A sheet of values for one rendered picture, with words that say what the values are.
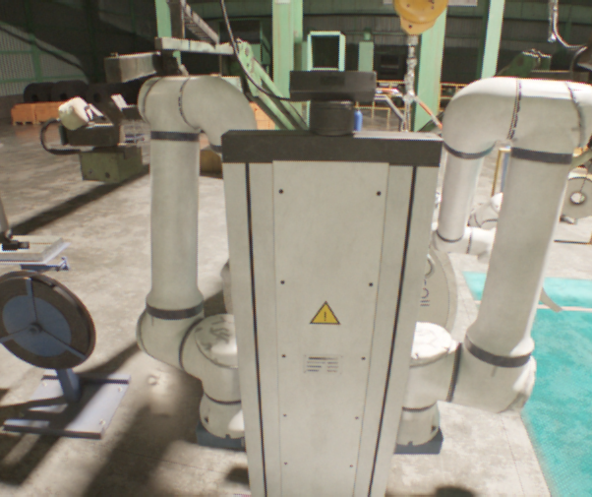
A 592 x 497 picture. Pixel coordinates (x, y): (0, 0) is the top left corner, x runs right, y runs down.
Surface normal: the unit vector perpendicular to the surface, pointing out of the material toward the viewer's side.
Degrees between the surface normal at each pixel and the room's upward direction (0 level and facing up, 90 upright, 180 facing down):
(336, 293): 90
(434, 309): 90
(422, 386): 91
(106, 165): 89
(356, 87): 61
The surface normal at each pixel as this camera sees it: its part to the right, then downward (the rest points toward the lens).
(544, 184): -0.30, 0.32
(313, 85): -0.05, -0.07
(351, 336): -0.06, 0.41
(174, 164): 0.27, 0.28
